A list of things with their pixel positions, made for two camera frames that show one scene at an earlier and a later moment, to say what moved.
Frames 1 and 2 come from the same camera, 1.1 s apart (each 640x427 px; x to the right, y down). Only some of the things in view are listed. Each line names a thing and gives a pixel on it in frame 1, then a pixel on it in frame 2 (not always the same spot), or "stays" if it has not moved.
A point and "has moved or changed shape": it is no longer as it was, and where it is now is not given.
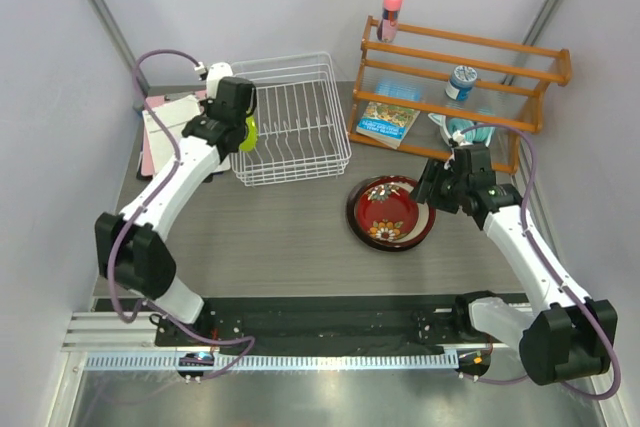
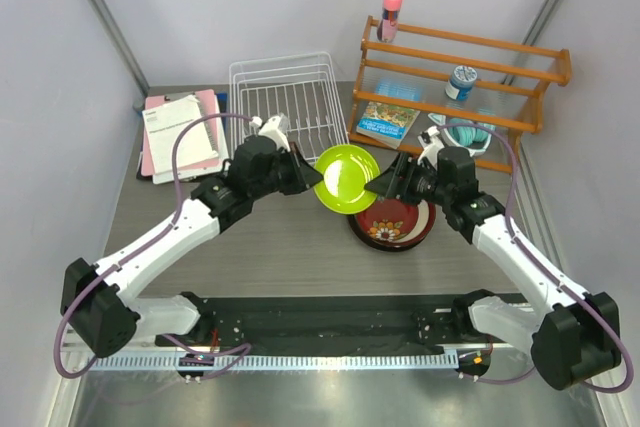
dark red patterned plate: x=388 y=211 stays
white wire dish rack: x=302 y=128 stays
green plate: x=250 y=142 has moved or changed shape
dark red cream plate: x=386 y=214 stays
